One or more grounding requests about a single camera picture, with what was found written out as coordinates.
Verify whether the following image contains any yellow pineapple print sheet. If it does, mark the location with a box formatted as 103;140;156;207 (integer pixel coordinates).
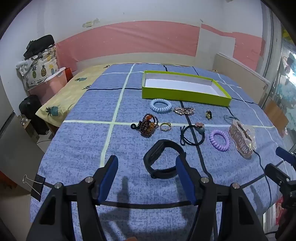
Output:
35;64;110;127

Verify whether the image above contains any cardboard box with bottles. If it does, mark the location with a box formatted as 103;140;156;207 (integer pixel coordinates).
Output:
20;117;41;143

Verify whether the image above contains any beige headboard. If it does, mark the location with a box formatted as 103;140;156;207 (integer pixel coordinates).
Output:
212;53;270;108

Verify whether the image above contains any amber bead hair accessory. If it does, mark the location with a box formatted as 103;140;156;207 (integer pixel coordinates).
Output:
131;113;159;138

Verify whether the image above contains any black bag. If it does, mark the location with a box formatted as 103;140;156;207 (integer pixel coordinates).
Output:
23;35;55;59

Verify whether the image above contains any glass sliding door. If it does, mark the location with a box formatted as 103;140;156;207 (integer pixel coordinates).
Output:
261;5;296;151

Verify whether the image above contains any light blue spiral hair tie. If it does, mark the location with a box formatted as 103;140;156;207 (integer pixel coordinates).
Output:
149;98;172;114

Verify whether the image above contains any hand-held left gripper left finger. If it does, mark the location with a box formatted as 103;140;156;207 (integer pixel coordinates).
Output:
26;155;119;241

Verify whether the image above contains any black hair tie with bead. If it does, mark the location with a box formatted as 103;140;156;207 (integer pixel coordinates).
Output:
179;122;206;147

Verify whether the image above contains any black wrist band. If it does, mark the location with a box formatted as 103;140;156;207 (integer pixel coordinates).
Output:
143;140;186;179

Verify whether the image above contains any pink hair claw clip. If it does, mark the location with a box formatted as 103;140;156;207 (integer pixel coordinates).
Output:
228;119;258;160

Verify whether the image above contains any pineapple print fabric bag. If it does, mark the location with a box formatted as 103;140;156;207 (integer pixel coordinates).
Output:
16;45;58;90

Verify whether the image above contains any black binder clip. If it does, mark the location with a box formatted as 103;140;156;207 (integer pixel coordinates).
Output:
22;174;46;202

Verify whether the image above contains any blue plaid bedsheet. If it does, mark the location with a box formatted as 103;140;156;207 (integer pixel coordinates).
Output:
30;62;289;241

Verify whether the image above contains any grey refrigerator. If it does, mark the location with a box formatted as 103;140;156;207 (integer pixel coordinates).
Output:
0;76;16;139

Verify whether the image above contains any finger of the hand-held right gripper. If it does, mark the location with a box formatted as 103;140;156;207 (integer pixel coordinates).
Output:
275;146;296;163
264;163;291;186

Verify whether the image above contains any pink storage box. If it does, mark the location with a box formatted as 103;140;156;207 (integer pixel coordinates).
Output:
28;67;68;106

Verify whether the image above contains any purple spiral hair tie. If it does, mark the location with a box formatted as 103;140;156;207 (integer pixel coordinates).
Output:
209;129;230;152

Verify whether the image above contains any brown wooden board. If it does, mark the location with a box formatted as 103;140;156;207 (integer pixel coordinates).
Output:
264;97;289;137

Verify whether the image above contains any black backpack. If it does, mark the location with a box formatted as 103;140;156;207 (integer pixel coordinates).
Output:
18;95;50;135

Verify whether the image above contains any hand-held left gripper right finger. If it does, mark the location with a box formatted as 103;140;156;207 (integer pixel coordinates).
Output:
175;154;266;241

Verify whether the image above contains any rhinestone hair clip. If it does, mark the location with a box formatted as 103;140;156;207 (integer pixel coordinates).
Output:
173;107;196;116

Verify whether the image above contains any green cardboard box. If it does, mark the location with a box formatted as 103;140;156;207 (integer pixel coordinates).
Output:
142;70;232;107

